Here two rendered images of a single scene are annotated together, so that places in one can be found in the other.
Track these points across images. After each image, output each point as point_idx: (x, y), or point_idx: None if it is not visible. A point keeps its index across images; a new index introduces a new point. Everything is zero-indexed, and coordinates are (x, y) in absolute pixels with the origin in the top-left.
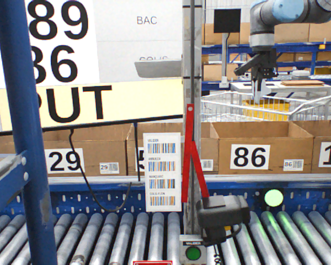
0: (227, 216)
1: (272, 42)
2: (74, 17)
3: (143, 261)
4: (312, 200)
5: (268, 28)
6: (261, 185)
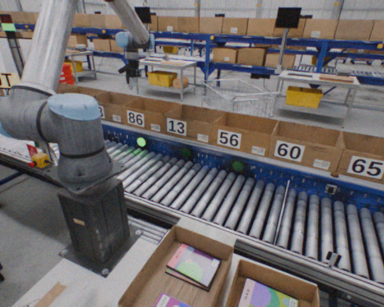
0: None
1: (132, 57)
2: None
3: (28, 144)
4: (163, 148)
5: (128, 48)
6: (136, 133)
